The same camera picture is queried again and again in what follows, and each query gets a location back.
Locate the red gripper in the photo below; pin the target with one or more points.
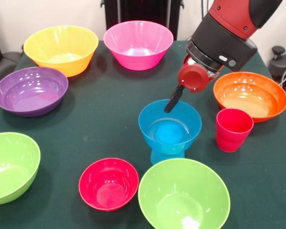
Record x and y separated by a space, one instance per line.
193 78

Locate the small blue plastic bowl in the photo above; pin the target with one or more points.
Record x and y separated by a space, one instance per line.
193 117

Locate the blue plastic cup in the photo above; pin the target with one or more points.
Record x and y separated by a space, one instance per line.
165 158

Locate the red plastic cup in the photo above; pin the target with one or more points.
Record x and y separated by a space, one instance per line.
231 138

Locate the light green plastic bowl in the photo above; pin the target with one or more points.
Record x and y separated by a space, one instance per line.
183 190
12 167

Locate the small red plastic bowl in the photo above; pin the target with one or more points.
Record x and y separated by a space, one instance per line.
107 186

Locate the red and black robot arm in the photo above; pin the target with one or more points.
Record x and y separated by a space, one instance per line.
228 33

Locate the dark green table cloth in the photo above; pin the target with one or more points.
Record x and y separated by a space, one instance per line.
109 95

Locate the large pink plastic bowl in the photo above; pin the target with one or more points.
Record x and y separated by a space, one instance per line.
138 35

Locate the shallow orange plastic bowl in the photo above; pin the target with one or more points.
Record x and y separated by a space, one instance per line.
252 97

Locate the black floor stand base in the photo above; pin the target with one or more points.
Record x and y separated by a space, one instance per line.
281 64

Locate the large yellow-orange plastic bowl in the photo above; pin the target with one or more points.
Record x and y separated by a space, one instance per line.
62 40

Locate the shallow purple plastic bowl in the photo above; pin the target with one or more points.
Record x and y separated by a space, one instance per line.
31 93

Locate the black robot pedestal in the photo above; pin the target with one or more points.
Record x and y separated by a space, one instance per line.
138 10

